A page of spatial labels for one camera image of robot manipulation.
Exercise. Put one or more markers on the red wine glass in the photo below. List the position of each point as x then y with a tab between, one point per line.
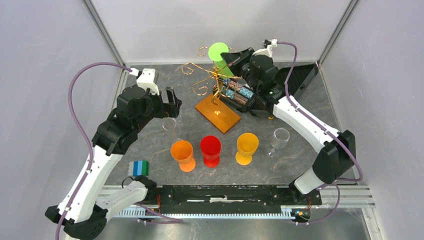
211	148

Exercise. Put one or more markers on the black poker chip case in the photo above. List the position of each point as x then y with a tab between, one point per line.
266	87

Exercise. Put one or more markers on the clear wine glass back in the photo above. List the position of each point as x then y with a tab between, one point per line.
171	128

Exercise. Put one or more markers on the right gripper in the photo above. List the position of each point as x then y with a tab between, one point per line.
235	59

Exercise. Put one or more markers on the clear wine glass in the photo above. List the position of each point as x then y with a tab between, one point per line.
278	141
171	128

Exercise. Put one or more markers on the clear wine glass front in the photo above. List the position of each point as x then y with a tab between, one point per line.
278	141

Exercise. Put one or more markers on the orange wine glass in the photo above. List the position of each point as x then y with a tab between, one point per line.
183	153

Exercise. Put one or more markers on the green wine glass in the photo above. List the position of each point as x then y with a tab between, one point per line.
214	53

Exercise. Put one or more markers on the blue green block stack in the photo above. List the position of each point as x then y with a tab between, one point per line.
138	168

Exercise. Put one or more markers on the gold wire glass rack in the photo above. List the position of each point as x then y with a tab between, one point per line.
214	91

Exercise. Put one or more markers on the yellow wine glass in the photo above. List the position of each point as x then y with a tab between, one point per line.
247	144

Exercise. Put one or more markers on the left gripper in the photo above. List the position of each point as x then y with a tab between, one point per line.
171	109

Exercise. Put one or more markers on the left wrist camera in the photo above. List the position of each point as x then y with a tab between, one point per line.
146	79

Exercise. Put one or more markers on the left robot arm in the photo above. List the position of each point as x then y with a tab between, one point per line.
83	214

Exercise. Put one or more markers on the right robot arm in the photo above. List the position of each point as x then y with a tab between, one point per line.
336	150

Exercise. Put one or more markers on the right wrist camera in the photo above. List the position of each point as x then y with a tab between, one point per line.
267	49

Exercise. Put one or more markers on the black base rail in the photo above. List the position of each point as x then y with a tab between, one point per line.
237	201

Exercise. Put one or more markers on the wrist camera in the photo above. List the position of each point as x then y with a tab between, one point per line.
267	49
146	79

